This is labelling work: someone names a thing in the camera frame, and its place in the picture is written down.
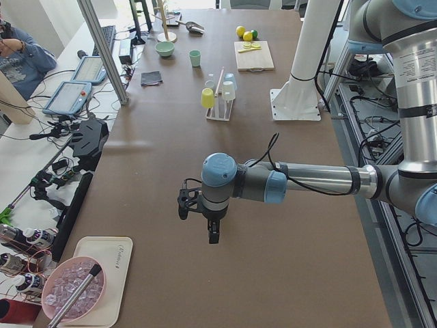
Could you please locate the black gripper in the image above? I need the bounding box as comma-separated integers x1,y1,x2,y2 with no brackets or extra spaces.
202,206,226,244

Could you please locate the mint green cup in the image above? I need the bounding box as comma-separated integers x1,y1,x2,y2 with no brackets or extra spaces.
189,50,201,68

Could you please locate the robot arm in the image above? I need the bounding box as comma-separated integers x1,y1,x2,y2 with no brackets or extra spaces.
199,1,436,244

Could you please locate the yellow cup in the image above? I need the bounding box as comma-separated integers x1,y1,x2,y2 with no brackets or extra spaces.
201,87,215,109

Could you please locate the cream white cup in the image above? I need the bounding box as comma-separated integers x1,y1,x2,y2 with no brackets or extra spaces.
222,81,236,101

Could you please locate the grey white cup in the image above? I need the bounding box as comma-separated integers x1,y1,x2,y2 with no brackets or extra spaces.
204,80,216,91

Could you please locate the light blue cup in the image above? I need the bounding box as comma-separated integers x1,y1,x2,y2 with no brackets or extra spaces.
223,72,238,90

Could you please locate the cream plastic tray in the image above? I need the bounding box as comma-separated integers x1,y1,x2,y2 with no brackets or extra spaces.
64,236,133,327

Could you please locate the pink bowl with ice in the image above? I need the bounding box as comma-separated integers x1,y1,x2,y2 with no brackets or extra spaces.
41,256,106,323

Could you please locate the labelled drink bottle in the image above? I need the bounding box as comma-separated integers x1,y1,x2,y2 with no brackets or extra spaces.
23,228,55,249
12,273,46,297

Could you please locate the wooden cutting board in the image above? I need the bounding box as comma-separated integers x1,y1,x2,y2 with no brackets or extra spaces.
234,41,274,71

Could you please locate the yellow plastic knife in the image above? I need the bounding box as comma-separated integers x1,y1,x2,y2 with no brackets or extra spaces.
238,47,262,53

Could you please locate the mint green bowl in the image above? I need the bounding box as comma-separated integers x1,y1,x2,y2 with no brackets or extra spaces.
155,41,175,57

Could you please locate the yellow lemon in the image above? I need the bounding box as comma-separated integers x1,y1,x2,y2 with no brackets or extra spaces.
236,25,246,38
242,31,253,42

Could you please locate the lower teach pendant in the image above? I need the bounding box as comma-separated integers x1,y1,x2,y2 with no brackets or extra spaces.
42,81,92,115

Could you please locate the teach pendant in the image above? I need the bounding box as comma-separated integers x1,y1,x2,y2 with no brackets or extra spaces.
42,81,92,115
71,56,107,85

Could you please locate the wooden mug tree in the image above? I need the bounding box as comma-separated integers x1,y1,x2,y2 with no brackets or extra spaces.
152,0,178,43

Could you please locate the upper teach pendant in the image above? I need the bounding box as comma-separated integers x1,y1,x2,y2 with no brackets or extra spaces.
71,56,107,85

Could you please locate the metal scoop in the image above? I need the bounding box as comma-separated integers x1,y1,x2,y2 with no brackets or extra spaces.
176,20,205,35

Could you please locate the black keyboard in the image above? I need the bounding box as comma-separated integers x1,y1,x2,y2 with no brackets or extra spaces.
100,25,116,53

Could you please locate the seated person in blue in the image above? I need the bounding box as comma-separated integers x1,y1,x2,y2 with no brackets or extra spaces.
1,20,57,100

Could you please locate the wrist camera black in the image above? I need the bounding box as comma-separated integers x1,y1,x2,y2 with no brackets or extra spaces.
177,178,203,220

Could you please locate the white wire cup rack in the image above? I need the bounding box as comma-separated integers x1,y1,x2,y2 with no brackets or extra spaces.
206,67,235,122

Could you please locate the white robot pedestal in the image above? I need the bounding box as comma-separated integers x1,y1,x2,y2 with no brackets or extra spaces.
270,0,343,121

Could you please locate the aluminium frame post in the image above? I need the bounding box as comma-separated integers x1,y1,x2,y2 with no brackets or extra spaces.
77,0,128,105

